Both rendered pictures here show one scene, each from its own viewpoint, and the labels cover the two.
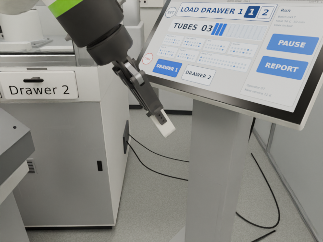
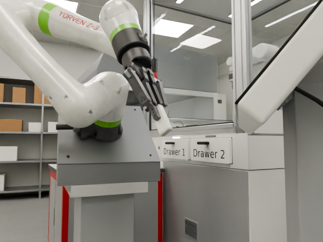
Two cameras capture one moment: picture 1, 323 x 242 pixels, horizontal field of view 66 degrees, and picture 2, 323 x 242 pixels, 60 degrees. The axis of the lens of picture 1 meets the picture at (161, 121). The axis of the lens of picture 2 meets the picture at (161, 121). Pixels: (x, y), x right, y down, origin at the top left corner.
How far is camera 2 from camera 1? 67 cm
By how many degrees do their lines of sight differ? 69
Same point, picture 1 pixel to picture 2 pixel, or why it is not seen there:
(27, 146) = (153, 172)
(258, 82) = not seen: hidden behind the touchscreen
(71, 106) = (226, 173)
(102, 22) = (119, 43)
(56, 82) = (217, 147)
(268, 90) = not seen: hidden behind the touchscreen
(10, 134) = (143, 157)
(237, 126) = (300, 171)
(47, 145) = (207, 211)
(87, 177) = not seen: outside the picture
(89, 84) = (240, 151)
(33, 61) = (210, 129)
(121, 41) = (130, 54)
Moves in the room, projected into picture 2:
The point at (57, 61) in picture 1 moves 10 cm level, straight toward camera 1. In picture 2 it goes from (223, 129) to (211, 128)
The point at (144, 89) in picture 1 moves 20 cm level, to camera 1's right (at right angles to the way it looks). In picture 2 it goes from (132, 81) to (174, 59)
